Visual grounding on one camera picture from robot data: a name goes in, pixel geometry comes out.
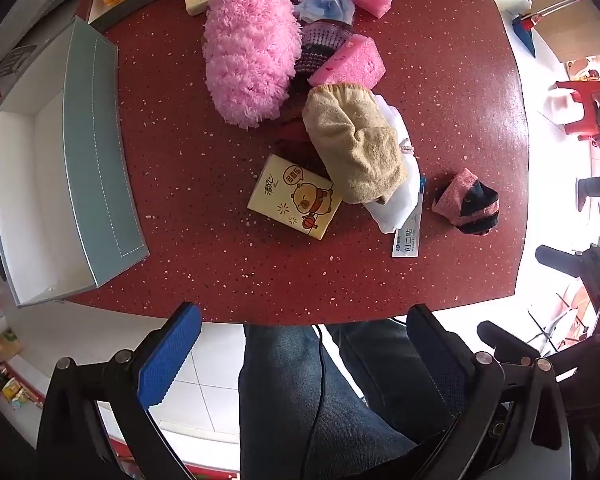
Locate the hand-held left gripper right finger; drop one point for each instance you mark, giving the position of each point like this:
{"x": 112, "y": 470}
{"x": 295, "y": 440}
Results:
{"x": 432, "y": 355}

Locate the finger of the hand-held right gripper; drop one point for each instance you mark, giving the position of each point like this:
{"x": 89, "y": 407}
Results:
{"x": 565, "y": 260}
{"x": 505, "y": 337}

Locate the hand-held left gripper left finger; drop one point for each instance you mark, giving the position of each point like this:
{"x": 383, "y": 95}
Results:
{"x": 170, "y": 355}

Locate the pink black sock roll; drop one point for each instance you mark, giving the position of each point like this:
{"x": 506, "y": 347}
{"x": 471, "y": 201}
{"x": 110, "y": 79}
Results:
{"x": 467, "y": 202}

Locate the white bandage packet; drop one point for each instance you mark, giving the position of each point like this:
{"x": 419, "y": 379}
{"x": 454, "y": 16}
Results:
{"x": 407, "y": 235}

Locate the white cloth roll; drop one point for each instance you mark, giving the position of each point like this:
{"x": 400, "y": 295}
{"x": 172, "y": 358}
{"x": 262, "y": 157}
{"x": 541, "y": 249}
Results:
{"x": 397, "y": 195}

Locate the grey-blue storage box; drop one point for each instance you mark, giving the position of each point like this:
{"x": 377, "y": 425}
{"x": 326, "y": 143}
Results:
{"x": 95, "y": 160}

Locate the beige towel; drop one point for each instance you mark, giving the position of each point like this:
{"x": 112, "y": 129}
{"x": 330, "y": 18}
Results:
{"x": 352, "y": 145}

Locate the dark red knitted cloth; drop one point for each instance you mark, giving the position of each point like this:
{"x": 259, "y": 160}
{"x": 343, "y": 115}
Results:
{"x": 292, "y": 132}

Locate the large pink sponge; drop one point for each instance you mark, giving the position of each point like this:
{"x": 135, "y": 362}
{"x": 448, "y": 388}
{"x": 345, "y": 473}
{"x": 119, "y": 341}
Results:
{"x": 347, "y": 62}

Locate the pink fluffy cloth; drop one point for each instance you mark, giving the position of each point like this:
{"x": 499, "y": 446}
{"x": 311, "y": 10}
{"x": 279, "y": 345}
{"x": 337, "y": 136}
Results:
{"x": 250, "y": 45}

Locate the purple knitted cloth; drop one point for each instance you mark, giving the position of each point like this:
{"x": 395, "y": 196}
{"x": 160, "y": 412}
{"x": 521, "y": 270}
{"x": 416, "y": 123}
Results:
{"x": 320, "y": 45}

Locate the person's blue jeans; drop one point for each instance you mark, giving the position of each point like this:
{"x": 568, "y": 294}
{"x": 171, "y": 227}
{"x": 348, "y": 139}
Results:
{"x": 290, "y": 400}

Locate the red plastic stool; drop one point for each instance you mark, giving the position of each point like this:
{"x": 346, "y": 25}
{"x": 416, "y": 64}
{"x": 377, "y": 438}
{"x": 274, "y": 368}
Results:
{"x": 580, "y": 105}

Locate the pile of snack packets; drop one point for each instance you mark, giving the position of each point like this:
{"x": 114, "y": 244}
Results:
{"x": 5, "y": 345}

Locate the blue plastic object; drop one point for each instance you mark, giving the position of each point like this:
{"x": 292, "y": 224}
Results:
{"x": 525, "y": 30}

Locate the cardboard box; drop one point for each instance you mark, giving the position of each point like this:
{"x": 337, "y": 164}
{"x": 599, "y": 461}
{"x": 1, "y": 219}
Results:
{"x": 570, "y": 25}

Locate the clear plastic rack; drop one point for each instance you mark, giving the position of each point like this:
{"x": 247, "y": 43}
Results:
{"x": 17, "y": 60}

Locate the light fabric sofa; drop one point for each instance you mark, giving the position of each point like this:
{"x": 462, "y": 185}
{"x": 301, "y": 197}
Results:
{"x": 40, "y": 5}

